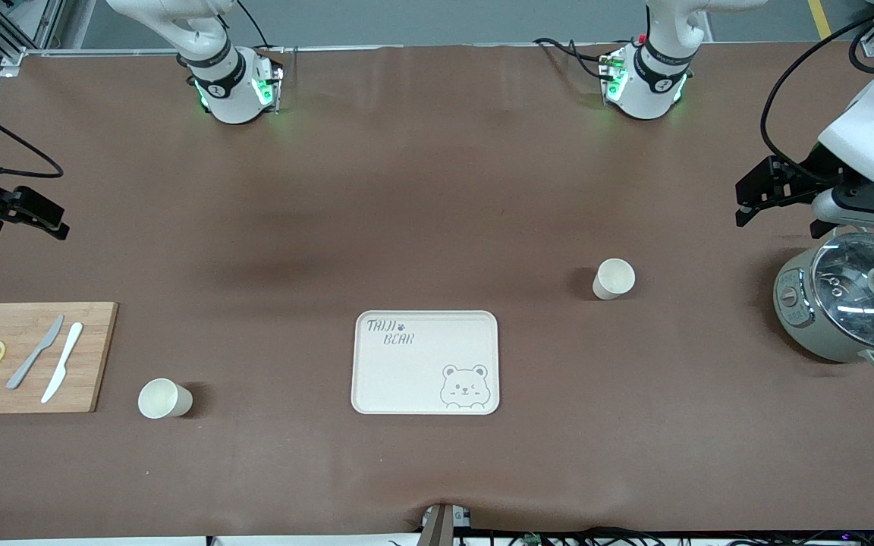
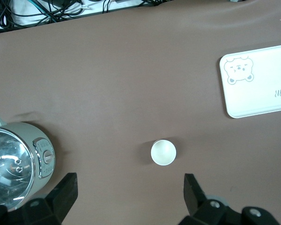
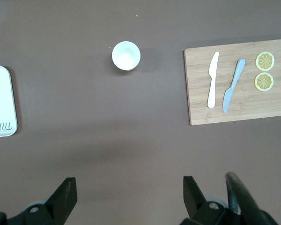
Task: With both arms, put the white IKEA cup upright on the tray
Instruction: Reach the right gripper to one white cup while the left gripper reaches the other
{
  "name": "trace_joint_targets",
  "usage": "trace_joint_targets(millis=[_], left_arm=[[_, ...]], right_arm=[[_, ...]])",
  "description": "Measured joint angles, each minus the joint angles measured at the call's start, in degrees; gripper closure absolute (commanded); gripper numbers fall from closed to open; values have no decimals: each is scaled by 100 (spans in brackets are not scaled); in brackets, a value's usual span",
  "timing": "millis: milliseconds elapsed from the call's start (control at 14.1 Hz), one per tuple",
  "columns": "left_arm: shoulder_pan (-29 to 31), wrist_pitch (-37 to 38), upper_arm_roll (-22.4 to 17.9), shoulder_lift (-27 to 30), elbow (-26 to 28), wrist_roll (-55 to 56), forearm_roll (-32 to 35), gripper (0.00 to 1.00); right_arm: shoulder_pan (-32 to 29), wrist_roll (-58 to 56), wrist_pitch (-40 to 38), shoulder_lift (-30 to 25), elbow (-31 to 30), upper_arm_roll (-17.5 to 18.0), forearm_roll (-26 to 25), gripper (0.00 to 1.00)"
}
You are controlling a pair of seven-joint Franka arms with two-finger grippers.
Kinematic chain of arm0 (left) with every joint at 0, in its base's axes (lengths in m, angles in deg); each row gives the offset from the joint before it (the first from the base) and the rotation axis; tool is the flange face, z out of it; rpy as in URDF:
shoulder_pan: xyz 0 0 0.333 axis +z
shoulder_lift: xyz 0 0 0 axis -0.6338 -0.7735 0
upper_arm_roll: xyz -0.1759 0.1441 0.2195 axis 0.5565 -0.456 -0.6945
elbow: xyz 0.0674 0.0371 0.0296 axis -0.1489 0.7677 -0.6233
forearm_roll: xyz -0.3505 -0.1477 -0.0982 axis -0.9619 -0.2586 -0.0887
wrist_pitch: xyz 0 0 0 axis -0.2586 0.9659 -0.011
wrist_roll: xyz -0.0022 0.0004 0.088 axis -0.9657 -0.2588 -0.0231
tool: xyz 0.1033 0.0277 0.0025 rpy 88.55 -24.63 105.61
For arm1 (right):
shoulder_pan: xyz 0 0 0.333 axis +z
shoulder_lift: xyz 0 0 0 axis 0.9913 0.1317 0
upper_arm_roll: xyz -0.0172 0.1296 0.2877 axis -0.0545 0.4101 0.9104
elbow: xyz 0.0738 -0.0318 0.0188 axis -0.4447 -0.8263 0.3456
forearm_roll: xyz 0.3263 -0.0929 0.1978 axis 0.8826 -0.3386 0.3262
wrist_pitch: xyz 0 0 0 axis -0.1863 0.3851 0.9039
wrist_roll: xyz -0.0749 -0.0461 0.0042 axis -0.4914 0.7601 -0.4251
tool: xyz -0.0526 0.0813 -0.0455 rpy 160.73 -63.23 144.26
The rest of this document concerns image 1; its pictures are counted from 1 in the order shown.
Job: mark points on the grey plastic knife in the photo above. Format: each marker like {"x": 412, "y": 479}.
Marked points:
{"x": 33, "y": 354}

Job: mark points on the grey electric cooking pot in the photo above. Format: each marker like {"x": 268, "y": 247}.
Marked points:
{"x": 797, "y": 303}

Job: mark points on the cream bear print tray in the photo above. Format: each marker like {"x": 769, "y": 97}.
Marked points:
{"x": 422, "y": 379}

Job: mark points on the white IKEA cup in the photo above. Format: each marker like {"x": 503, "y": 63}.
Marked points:
{"x": 614, "y": 278}
{"x": 164, "y": 398}

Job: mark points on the bamboo cutting board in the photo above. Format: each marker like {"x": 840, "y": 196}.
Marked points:
{"x": 35, "y": 390}

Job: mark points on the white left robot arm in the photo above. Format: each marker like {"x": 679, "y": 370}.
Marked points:
{"x": 649, "y": 83}

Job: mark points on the white plastic knife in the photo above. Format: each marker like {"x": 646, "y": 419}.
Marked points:
{"x": 62, "y": 362}

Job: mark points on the glass pot lid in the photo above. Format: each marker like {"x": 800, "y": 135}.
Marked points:
{"x": 854, "y": 303}

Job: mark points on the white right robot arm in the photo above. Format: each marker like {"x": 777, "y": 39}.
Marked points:
{"x": 224, "y": 83}

